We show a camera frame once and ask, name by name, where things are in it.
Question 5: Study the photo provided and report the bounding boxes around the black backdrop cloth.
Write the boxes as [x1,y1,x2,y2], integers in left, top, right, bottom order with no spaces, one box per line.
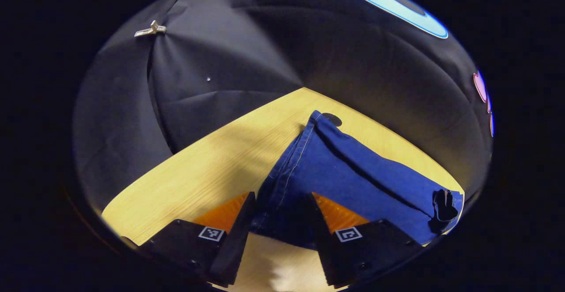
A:
[73,0,494,213]

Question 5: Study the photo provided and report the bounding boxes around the round black table hole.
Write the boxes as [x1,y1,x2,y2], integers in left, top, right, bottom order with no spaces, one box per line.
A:
[321,112,343,127]

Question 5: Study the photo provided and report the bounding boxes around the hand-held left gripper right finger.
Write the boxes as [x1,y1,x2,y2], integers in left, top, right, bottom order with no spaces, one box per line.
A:
[307,192,424,289]

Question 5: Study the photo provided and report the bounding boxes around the small white cloth clip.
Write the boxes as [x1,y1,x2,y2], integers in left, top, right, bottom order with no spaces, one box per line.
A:
[134,20,167,37]

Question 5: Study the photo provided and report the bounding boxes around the blue denim jeans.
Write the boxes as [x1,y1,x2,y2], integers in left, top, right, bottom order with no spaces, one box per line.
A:
[249,110,465,251]

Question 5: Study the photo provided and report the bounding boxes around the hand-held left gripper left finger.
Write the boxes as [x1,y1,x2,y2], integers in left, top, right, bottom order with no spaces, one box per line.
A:
[135,191,256,287]

